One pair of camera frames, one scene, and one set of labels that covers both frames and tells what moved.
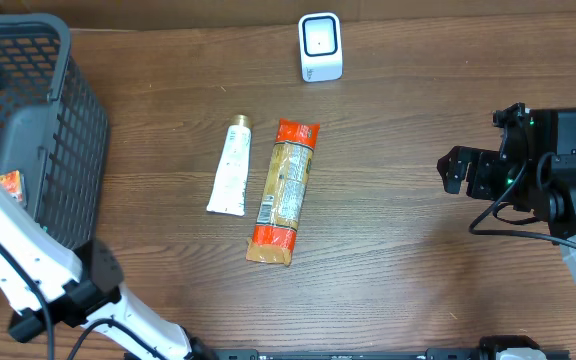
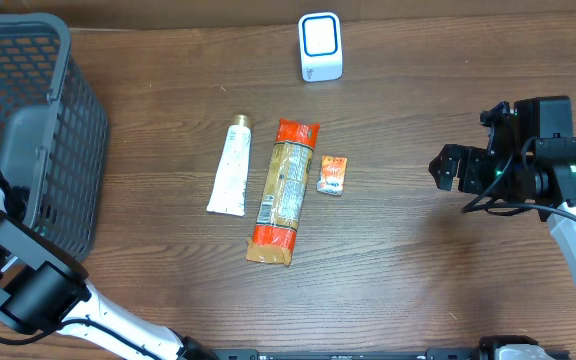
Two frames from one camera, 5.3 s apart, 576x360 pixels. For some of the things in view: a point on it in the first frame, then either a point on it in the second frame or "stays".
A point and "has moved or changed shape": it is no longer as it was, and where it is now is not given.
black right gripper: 468,164 stays
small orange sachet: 13,182 has moved or changed shape
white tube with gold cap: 228,195 stays
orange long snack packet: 283,192 stays
